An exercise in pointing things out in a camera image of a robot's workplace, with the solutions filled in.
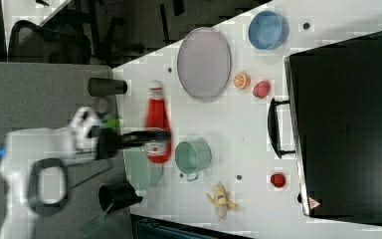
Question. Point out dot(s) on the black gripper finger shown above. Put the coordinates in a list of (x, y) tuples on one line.
[(145, 136)]

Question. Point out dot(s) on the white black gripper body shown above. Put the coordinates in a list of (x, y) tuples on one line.
[(94, 138)]

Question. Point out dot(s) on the red ketchup bottle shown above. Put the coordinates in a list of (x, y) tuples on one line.
[(157, 118)]

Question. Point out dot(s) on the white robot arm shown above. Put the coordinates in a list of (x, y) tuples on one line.
[(28, 152)]

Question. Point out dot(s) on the green strainer basket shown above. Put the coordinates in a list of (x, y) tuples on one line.
[(141, 173)]

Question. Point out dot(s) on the green metal cup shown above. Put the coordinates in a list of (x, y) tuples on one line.
[(192, 156)]

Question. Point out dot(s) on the black office chair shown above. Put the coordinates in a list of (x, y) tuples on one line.
[(30, 43)]

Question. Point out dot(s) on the grey round plate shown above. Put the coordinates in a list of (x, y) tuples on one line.
[(204, 64)]

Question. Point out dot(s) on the peeled banana toy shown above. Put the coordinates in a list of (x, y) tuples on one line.
[(222, 204)]

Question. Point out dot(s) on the orange slice toy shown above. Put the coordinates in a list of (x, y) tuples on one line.
[(242, 81)]

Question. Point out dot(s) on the red strawberry toy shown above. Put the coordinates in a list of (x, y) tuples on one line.
[(262, 89)]

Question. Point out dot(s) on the small red fruit toy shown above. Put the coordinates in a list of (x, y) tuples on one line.
[(278, 180)]

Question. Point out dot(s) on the blue bowl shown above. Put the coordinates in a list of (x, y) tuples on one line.
[(268, 30)]

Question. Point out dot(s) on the black toaster oven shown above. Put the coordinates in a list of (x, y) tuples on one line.
[(335, 103)]

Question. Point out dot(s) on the black cylinder post lower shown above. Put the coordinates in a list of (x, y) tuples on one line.
[(117, 196)]

